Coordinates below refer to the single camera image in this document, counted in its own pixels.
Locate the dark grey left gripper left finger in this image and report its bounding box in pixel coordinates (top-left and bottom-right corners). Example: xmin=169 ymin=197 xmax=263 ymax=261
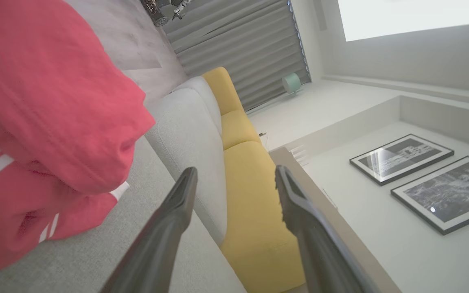
xmin=99 ymin=166 xmax=198 ymax=293

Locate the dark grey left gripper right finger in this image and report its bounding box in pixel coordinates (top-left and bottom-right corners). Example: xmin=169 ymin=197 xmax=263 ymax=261
xmin=274 ymin=165 xmax=380 ymax=293

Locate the red shirt with white trim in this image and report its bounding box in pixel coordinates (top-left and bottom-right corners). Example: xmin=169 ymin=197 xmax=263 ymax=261
xmin=0 ymin=0 xmax=156 ymax=196

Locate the beige partition panel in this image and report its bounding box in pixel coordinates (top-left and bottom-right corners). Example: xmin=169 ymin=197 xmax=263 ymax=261
xmin=268 ymin=146 xmax=403 ymax=293

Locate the grey and yellow sofa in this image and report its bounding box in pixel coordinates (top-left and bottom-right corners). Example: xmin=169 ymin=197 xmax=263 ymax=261
xmin=0 ymin=136 xmax=248 ymax=293

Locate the long yellow sofa back cushion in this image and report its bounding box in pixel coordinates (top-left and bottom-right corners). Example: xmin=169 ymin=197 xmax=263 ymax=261
xmin=219 ymin=141 xmax=306 ymax=293

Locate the wide grey sofa seat cushion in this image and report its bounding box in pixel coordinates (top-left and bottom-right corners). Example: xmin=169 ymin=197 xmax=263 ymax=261
xmin=144 ymin=87 xmax=228 ymax=247

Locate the black framed monochrome picture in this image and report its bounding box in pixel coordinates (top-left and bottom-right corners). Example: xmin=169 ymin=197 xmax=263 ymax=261
xmin=349 ymin=134 xmax=455 ymax=186
xmin=390 ymin=156 xmax=469 ymax=236

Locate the narrow grey sofa seat cushion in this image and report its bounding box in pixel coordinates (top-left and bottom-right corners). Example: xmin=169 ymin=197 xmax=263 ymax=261
xmin=171 ymin=75 xmax=224 ymax=135

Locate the grey pleated curtain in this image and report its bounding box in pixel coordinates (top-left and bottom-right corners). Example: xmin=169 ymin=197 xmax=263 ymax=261
xmin=162 ymin=0 xmax=312 ymax=112

